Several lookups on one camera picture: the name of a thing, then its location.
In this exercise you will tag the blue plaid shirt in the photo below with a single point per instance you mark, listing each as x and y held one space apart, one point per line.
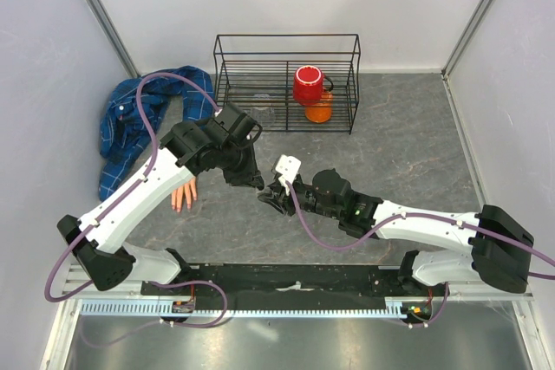
123 135

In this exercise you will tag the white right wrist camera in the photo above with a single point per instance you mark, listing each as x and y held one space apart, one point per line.
286 169

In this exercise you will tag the clear glass cup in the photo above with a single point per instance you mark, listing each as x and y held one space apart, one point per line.
262 110

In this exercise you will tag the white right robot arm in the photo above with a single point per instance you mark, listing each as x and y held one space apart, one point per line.
488 246

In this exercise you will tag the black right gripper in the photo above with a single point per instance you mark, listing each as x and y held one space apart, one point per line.
284 202

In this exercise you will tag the mannequin hand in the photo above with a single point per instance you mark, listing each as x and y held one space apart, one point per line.
184 195

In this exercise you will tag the black wire rack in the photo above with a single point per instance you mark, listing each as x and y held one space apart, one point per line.
249 64

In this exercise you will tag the orange cup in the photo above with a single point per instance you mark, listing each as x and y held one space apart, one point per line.
320 112

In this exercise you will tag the aluminium corner post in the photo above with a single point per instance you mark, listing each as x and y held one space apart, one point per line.
467 35
107 25

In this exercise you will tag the red ceramic mug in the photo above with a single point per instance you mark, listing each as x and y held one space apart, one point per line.
309 84

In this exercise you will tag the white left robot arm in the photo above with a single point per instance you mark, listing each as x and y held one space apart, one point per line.
98 239

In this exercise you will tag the aluminium left corner post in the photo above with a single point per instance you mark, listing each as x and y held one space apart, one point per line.
107 25

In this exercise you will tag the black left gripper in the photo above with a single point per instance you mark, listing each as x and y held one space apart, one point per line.
250 176

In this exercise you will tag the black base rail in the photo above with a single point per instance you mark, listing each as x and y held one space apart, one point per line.
296 287

